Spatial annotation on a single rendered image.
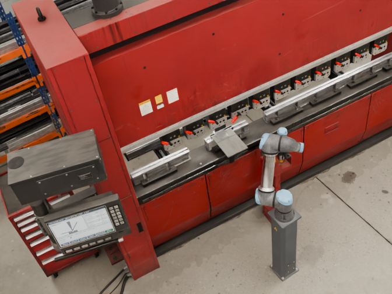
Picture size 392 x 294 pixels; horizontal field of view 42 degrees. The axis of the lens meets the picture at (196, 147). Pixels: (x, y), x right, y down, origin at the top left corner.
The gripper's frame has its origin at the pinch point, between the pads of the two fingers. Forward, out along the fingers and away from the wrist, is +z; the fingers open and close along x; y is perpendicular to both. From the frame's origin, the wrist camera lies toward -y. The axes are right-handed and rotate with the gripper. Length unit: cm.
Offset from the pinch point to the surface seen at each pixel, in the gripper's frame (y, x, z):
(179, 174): 22, 82, -13
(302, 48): 36, -39, -74
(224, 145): 20, 42, -25
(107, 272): 23, 164, 75
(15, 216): 47, 207, -21
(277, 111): 32.4, -16.3, -20.3
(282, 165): -3.6, 2.3, 2.4
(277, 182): -3.2, 5.6, 24.3
